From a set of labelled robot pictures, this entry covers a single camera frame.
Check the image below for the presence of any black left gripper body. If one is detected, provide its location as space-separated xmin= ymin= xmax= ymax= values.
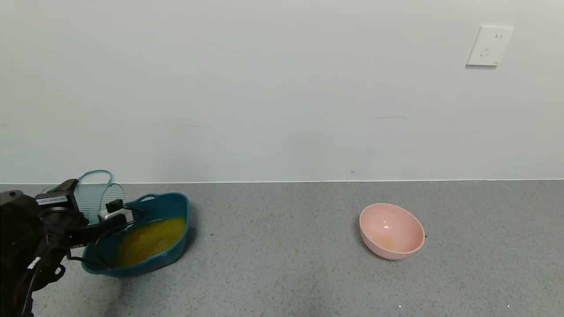
xmin=34 ymin=179 xmax=89 ymax=226

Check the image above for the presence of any orange juice liquid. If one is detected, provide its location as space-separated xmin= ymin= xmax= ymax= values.
xmin=115 ymin=217 xmax=186 ymax=267

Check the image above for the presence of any pink bowl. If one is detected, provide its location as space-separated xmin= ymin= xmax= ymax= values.
xmin=359 ymin=203 xmax=426 ymax=260

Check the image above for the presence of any teal plastic basin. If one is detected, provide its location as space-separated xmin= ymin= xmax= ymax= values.
xmin=81 ymin=192 xmax=191 ymax=278

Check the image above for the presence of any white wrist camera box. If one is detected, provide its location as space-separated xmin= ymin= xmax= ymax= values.
xmin=98 ymin=199 xmax=134 ymax=222

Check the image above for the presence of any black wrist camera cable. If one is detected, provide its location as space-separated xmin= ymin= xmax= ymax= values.
xmin=18 ymin=207 xmax=144 ymax=315

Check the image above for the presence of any white wall socket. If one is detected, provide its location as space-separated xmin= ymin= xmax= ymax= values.
xmin=466 ymin=25 xmax=515 ymax=67

